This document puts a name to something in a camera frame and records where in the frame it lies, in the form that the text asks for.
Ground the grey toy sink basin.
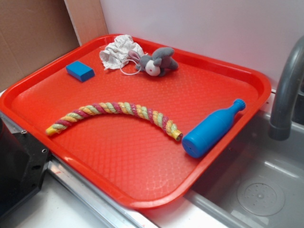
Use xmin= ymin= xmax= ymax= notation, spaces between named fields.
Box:
xmin=186 ymin=111 xmax=304 ymax=228

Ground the red plastic tray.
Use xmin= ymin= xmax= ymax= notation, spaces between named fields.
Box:
xmin=0 ymin=35 xmax=271 ymax=209

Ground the brown cardboard panel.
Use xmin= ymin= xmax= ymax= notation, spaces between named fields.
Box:
xmin=0 ymin=0 xmax=108 ymax=91

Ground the white elastic loop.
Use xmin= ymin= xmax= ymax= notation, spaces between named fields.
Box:
xmin=120 ymin=59 xmax=142 ymax=76

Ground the blue rectangular block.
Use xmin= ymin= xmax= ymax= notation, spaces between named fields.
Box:
xmin=66 ymin=61 xmax=95 ymax=82

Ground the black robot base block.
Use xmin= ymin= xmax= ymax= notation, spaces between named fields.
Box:
xmin=0 ymin=121 xmax=50 ymax=219

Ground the blue plastic bottle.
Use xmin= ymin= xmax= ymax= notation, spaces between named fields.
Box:
xmin=182 ymin=99 xmax=246 ymax=158

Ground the grey toy faucet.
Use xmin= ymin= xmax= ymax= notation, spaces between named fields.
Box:
xmin=268 ymin=37 xmax=304 ymax=141

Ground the multicolored twisted rope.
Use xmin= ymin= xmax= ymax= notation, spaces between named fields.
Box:
xmin=45 ymin=102 xmax=183 ymax=142

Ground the crumpled white cloth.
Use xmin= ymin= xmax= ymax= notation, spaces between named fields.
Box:
xmin=99 ymin=35 xmax=144 ymax=70

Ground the grey plush bunny toy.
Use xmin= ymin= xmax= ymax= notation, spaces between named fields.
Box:
xmin=128 ymin=47 xmax=179 ymax=77

